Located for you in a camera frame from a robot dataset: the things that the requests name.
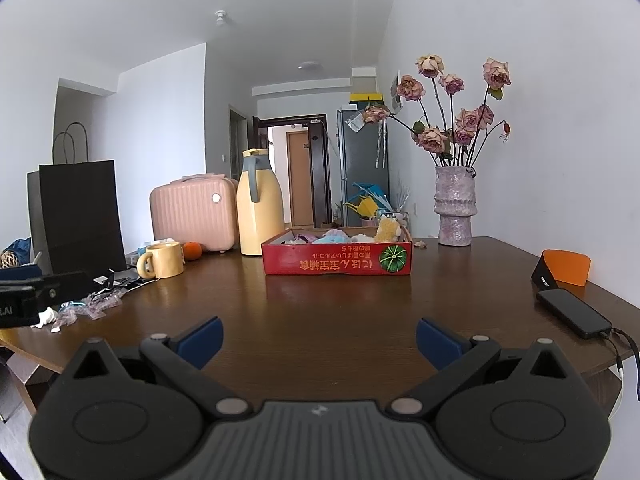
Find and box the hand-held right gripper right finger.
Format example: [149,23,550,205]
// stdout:
[386,317,581,418]

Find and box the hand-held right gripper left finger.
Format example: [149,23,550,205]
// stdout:
[62,316,253,420]

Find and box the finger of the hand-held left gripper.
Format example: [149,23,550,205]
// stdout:
[0,265,43,286]
[37,271,92,307]

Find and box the pastel plush toy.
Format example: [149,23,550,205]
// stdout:
[312,215,403,245]

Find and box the red cardboard box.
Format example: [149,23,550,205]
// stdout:
[261,226,413,276]

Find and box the blue cloth bag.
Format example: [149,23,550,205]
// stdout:
[5,238,32,261]

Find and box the white crumpled paper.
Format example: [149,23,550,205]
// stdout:
[30,307,63,333]

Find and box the pile of clear wrappers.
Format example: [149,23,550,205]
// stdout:
[60,290,126,321]

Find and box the black card with label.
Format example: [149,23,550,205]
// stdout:
[95,267,156,293]

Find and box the black paper bag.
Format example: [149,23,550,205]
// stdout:
[39,122,127,275]

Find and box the yellow mug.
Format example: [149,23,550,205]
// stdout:
[136,241,186,279]

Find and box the pink suitcase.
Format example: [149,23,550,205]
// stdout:
[149,174,240,253]

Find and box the purple vase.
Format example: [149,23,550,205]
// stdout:
[434,165,476,247]

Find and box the yellow thermos jug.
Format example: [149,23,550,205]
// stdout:
[236,148,286,257]

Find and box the black power bank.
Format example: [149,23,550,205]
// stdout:
[536,287,613,340]

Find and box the orange black device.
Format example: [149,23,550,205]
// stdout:
[531,249,592,291]

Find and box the grey fridge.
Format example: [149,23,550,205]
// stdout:
[336,106,391,228]

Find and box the brown wooden door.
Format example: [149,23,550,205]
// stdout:
[286,131,313,227]

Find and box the dried rose bouquet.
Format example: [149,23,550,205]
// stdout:
[362,54,512,168]

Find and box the black cable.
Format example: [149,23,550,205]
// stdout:
[605,327,640,411]

